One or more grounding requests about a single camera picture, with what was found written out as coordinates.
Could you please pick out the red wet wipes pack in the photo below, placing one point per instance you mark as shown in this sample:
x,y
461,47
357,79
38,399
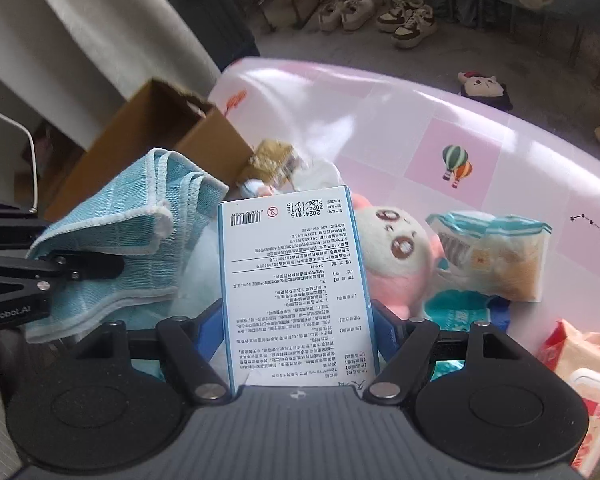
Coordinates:
x,y
575,357

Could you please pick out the brown cardboard box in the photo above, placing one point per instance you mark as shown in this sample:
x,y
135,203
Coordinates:
x,y
157,116

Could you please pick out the pink patterned table mat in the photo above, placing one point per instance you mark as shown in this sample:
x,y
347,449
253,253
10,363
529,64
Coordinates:
x,y
429,152

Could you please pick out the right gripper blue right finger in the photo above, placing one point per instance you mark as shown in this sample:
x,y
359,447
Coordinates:
x,y
389,330

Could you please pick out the white sneaker pair left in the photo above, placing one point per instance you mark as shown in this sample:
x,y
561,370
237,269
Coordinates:
x,y
351,15

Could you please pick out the white blue printed box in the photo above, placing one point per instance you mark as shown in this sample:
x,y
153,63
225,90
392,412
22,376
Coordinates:
x,y
296,307

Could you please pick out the pink plush doll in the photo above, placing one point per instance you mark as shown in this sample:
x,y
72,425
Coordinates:
x,y
398,254

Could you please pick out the light blue checkered towel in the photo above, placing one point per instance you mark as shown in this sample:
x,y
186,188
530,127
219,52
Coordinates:
x,y
152,215

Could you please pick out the plush slipper on floor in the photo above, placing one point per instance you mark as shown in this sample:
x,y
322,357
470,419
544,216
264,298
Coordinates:
x,y
485,89

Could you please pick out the brown white sneaker pair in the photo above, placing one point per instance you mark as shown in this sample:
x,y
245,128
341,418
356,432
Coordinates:
x,y
409,22

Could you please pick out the blue white snack bag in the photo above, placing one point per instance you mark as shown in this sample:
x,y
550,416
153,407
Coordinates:
x,y
496,256

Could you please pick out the blue wet wipes pack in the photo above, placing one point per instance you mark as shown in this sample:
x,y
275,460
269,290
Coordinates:
x,y
456,310

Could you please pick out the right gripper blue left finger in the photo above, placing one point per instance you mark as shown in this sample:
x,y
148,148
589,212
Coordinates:
x,y
209,330

